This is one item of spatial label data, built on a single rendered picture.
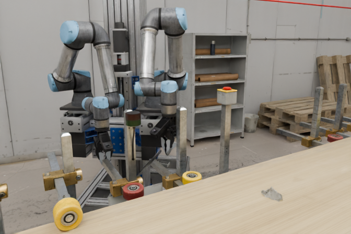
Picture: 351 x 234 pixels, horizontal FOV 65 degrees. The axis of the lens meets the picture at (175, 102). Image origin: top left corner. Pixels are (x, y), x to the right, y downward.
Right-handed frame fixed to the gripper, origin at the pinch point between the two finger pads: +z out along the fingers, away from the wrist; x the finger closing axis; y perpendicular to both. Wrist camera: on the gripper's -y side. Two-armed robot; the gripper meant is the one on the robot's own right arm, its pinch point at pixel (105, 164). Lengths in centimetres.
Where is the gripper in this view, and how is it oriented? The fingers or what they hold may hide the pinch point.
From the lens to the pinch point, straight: 152.1
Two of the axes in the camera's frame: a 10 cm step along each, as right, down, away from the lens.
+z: 0.0, 9.7, 2.2
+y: -4.9, -1.9, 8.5
